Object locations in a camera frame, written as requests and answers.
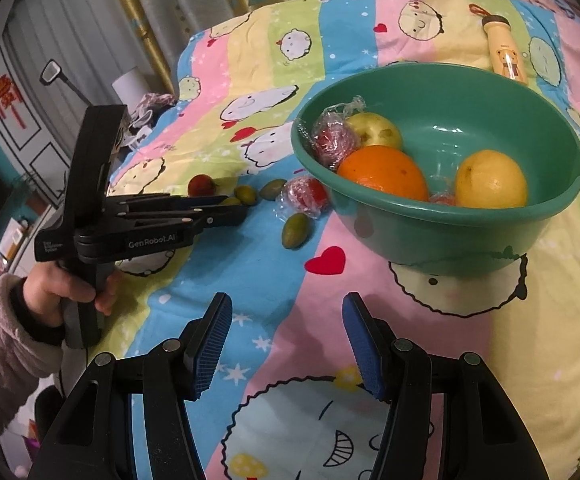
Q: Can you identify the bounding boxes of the person's left hand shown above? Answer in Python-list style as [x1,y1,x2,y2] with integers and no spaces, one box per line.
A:
[20,261,123,331]

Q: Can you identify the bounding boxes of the white panelled door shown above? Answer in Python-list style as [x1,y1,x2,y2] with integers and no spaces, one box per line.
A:
[0,25,76,196]

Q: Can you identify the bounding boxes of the small red tomato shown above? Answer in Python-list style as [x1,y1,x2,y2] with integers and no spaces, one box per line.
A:
[187,174,217,198]

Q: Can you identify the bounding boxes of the orange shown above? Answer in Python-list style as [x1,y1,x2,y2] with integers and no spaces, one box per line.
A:
[336,145,431,203]

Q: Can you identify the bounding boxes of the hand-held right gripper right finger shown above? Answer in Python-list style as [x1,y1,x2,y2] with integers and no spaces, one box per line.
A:
[342,292,553,480]

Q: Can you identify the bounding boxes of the yellow lemon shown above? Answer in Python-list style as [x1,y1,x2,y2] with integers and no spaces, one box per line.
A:
[455,149,528,209]
[345,112,403,151]

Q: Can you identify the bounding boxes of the black gooseneck stand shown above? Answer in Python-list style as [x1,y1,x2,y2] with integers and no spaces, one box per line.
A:
[40,59,91,106]

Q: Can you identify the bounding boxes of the red knot ornament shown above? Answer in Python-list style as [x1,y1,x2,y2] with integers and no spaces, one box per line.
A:
[0,65,28,131]

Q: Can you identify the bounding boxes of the small clutter pile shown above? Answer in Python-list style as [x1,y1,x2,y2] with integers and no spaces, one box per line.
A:
[120,92,176,148]

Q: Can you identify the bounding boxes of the person's left forearm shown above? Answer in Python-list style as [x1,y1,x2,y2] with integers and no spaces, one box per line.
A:
[0,274,66,421]

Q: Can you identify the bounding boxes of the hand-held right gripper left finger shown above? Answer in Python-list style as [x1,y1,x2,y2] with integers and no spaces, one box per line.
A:
[27,292,233,480]

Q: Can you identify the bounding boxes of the green plastic basin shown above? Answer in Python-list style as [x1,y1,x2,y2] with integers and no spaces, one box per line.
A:
[290,62,580,277]

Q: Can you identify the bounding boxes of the colourful cartoon printed blanket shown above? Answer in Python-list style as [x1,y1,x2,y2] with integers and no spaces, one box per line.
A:
[102,0,580,480]

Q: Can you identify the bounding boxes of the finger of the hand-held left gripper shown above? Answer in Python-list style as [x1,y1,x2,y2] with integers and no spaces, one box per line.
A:
[119,205,249,234]
[102,193,242,214]

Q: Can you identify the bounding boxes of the yellow bear print bottle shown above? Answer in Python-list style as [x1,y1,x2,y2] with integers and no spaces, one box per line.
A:
[469,2,530,86]

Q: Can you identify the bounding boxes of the white paper roll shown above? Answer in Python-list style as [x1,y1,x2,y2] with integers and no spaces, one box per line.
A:
[111,67,148,106]

